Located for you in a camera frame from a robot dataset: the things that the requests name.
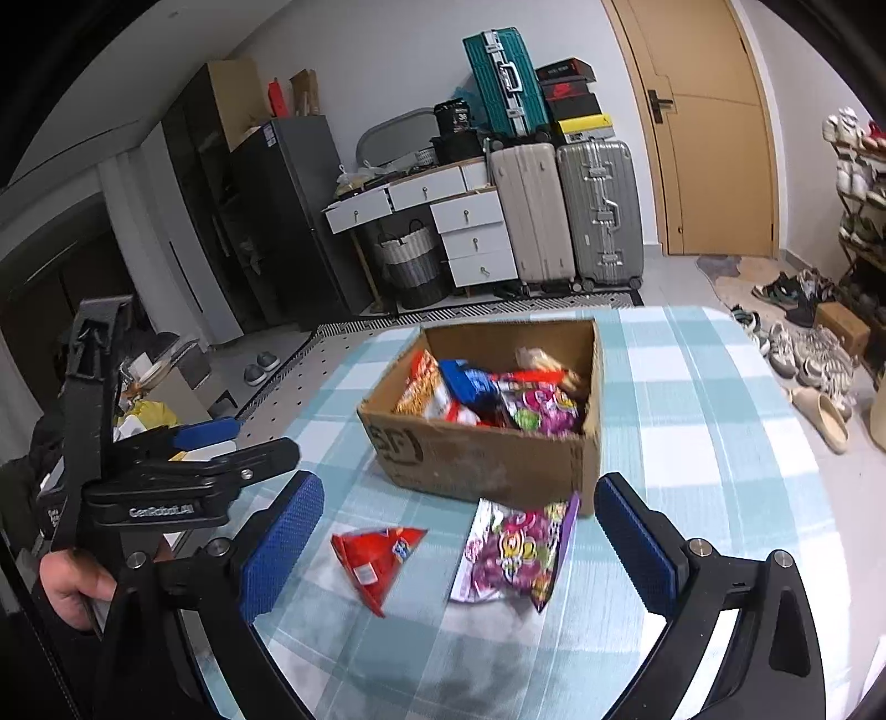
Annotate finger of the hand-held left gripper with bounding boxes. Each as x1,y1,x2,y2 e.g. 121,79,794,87
173,417,243,451
231,438,303,487

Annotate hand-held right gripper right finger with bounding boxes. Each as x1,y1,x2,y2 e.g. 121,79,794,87
594,472,830,720

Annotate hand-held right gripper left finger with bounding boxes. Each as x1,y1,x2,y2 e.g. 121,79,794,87
90,471,326,720

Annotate red triangular snack packet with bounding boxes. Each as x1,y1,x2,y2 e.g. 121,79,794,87
330,527,429,619

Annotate purple grape candy bag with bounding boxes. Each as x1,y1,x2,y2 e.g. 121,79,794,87
449,493,581,614
499,386,584,439

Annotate brown cardboard box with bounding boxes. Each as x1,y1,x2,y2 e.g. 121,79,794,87
356,318,605,520

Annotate blue snack packet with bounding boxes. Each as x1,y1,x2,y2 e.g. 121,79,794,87
437,358,501,411

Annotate person's left hand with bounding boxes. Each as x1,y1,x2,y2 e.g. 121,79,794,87
38,541,176,632

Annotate cluttered low table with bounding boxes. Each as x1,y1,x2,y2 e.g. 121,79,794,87
112,338,213,445

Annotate pair of grey slippers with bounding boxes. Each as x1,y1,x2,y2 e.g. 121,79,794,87
241,350,282,386

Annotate black white patterned rug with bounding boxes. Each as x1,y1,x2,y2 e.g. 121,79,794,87
231,289,645,425

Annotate orange noodle snack packet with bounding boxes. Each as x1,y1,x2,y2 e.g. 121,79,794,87
393,348,455,420

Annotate dark tall cabinet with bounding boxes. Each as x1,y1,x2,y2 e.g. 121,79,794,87
162,59,269,335

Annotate beige slide sandal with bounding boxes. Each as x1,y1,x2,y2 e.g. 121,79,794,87
790,386,852,455

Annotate black refrigerator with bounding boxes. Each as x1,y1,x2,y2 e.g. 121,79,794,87
230,115,376,328

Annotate grey white laundry basket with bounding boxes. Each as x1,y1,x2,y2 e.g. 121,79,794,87
375,219,451,311

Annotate pile of shoes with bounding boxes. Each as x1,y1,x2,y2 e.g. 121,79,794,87
729,269,863,404

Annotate beige cylinder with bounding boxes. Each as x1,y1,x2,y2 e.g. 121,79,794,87
868,367,886,452

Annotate brown grey door mat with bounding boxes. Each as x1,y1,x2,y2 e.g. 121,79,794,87
695,253,799,314

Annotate plastic bag of food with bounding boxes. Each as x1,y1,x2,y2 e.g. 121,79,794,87
335,162,390,199

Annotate small cardboard box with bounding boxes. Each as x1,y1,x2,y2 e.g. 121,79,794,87
812,301,872,358

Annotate white desk with drawers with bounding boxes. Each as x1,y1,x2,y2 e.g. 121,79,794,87
324,158,520,307

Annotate silver suitcase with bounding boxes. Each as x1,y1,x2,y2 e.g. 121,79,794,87
555,138,645,293

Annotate grey oval mirror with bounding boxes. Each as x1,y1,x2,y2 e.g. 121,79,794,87
356,107,437,178

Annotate beige suitcase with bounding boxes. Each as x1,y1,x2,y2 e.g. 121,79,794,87
483,138,578,293

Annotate brown paper bag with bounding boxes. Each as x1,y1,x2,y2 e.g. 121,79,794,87
289,69,320,118

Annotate black storage bag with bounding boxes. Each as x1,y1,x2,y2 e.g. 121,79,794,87
430,131,486,166

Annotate tan wooden door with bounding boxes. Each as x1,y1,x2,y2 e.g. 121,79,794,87
600,0,781,259

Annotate black supplement tub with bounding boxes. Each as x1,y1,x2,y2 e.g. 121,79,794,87
434,99,473,137

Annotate yellow black shoe box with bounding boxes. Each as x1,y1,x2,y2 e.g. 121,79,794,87
553,114,616,146

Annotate shoe rack with shoes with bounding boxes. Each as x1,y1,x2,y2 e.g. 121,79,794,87
821,105,886,251

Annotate teal suitcase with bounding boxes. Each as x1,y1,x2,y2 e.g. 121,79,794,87
461,28,549,141

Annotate large black shoe box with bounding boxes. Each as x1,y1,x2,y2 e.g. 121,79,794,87
544,93,604,125

